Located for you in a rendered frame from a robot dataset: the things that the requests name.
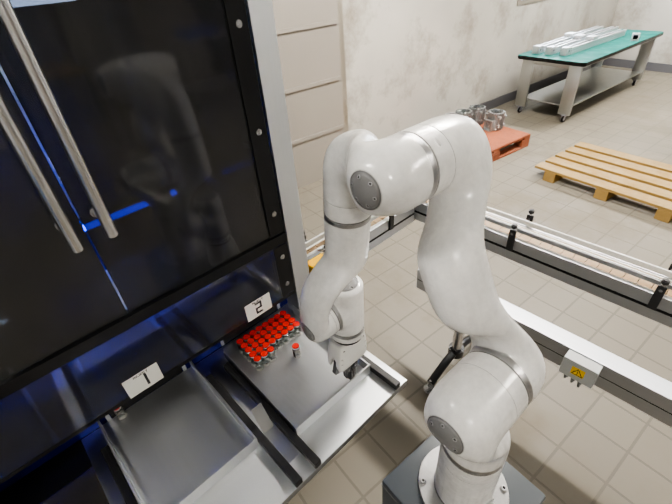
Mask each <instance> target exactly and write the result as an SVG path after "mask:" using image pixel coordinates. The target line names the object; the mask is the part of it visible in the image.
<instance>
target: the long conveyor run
mask: <svg viewBox="0 0 672 504"><path fill-rule="evenodd" d="M428 202H429V200H427V201H426V202H424V203H422V204H420V205H419V206H417V207H415V216H414V219H415V220H418V221H420V222H422V223H425V220H426V215H427V209H428ZM528 213H529V214H527V217H526V220H525V219H522V218H519V217H516V216H513V215H511V214H508V213H505V212H502V211H499V210H496V209H493V208H491V207H488V206H487V208H486V214H485V222H484V242H485V249H486V250H489V251H491V252H493V253H496V254H498V255H500V256H503V257H505V258H507V259H510V260H512V261H515V262H517V263H519V264H522V265H524V266H526V267H529V268H531V269H533V270H536V271H538V272H540V273H543V274H545V275H548V276H550V277H552V278H555V279H557V280H559V281H562V282H564V283H566V284H569V285H571V286H574V287H576V288H578V289H581V290H583V291H585V292H588V293H590V294H592V295H595V296H597V297H600V298H602V299H604V300H607V301H609V302H611V303H614V304H616V305H618V306H621V307H623V308H625V309H628V310H630V311H633V312H635V313H637V314H640V315H642V316H644V317H647V318H649V319H651V320H654V321H656V322H659V323H661V324H663V325H666V326H668V327H670V328H672V263H671V264H670V266H669V268H668V270H667V269H664V268H661V267H658V266H656V265H653V264H650V263H647V262H644V261H641V260H638V259H636V258H633V257H630V256H627V255H624V254H621V253H619V252H616V251H613V250H610V249H607V248H604V247H602V246H599V245H596V244H593V243H590V242H587V241H584V240H582V239H579V238H576V237H573V236H570V235H567V234H565V233H562V232H559V231H556V230H553V229H550V228H548V227H545V226H542V225H539V224H536V223H533V219H534V215H532V214H534V213H535V210H534V209H529V212H528Z"/></svg>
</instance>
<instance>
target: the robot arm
mask: <svg viewBox="0 0 672 504"><path fill-rule="evenodd" d="M492 172H493V163H492V154H491V148H490V144H489V141H488V138H487V136H486V134H485V132H484V131H483V129H482V128H481V127H480V125H479V124H478V123H477V122H475V121H474V120H472V119H471V118H468V117H466V116H463V115H457V114H447V115H441V116H437V117H434V118H431V119H429V120H426V121H424V122H421V123H419V124H417V125H414V126H412V127H409V128H407V129H404V130H402V131H400V132H397V133H395V134H393V135H391V136H388V137H386V138H383V139H379V140H378V138H377V137H376V136H375V135H374V134H373V133H372V132H370V131H368V130H365V129H355V130H350V131H347V132H345V133H343V134H341V135H339V136H337V137H336V138H335V139H334V140H333V141H332V142H331V143H330V145H329V146H328V148H327V150H326V153H325V156H324V160H323V211H324V236H325V252H324V254H323V256H322V257H321V259H320V260H319V261H318V262H317V264H316V265H315V266H314V268H313V269H312V271H311V272H310V274H309V275H308V277H307V279H306V281H305V283H304V285H303V288H302V291H301V295H300V320H301V326H302V329H303V332H304V334H305V335H306V337H307V338H308V339H309V340H311V341H313V342H316V343H318V342H322V341H325V340H326V339H328V338H329V343H328V363H329V364H330V365H332V364H333V363H334V364H333V370H332V372H333V373H334V374H335V375H337V374H339V373H340V372H343V375H344V377H345V378H347V379H350V380H351V379H352V378H353V377H354V376H356V368H355V367H356V366H357V364H358V359H359V358H360V357H361V356H362V355H363V354H364V353H365V352H366V347H367V344H366V336H365V332H364V291H363V281H362V279H361V278H360V277H359V276H357V274H358V273H359V272H360V271H361V270H362V268H363V267H364V266H365V264H366V261H367V258H368V251H369V238H370V227H371V216H381V217H382V216H393V215H397V214H401V213H404V212H407V211H409V210H411V209H413V208H415V207H417V206H419V205H420V204H422V203H424V202H426V201H427V200H429V202H428V209H427V215H426V220H425V224H424V227H423V231H422V234H421V237H420V240H419V244H418V250H417V262H418V268H419V271H420V275H421V278H422V281H423V284H424V287H425V290H426V293H427V296H428V298H429V301H430V303H431V305H432V308H433V310H434V311H435V313H436V315H437V316H438V318H439V319H440V320H441V322H442V323H443V324H445V325H446V326H447V327H448V328H450V329H452V330H454V331H456V332H459V333H462V334H467V335H470V337H471V342H472V344H471V350H470V352H469V353H468V354H467V355H466V356H465V357H464V358H462V359H461V360H460V361H459V362H458V363H457V364H456V365H455V366H454V367H453V368H452V369H451V370H450V371H449V372H448V373H447V374H446V375H445V376H444V377H443V378H442V379H441V380H440V381H439V382H438V383H437V384H436V386H435V387H434V388H433V389H432V391H431V392H430V394H429V396H428V398H427V400H426V403H425V407H424V420H425V423H426V426H427V428H428V429H429V431H430V432H431V434H432V435H433V436H434V437H435V438H436V439H437V440H438V441H439V442H440V446H438V447H436V448H434V449H433V450H431V451H430V452H429V453H428V454H427V455H426V457H425V458H424V460H423V462H422V463H421V466H420V470H419V476H418V487H419V492H420V496H421V499H422V501H423V504H509V491H508V487H507V483H506V481H505V478H504V476H503V474H502V473H501V472H502V469H503V467H504V464H505V461H506V459H507V456H508V453H509V450H510V445H511V437H510V431H509V429H510V428H511V427H512V425H513V424H514V423H515V422H516V421H517V419H518V418H519V417H520V416H521V414H522V413H523V412H524V411H525V409H526V408H527V407H528V406H529V404H530V403H531V402H532V401H533V400H534V398H535V397H536V396H537V394H538V393H539V391H540V390H541V388H542V386H543V383H544V380H545V373H546V369H545V362H544V359H543V356H542V353H541V351H540V350H539V348H538V346H537V345H536V343H535V342H534V341H533V340H532V338H531V337H530V336H529V335H528V334H527V333H526V332H525V331H524V330H523V329H522V328H521V327H520V326H519V325H518V324H517V323H516V322H515V320H514V319H513V318H512V317H511V316H510V315H509V314H508V312H507V311H506V310H505V308H504V307H503V305H502V303H501V301H500V299H499V297H498V294H497V291H496V288H495V285H494V281H493V277H492V273H491V269H490V266H489V262H488V258H487V254H486V249H485V242H484V222H485V214H486V208H487V202H488V197H489V192H490V187H491V182H492Z"/></svg>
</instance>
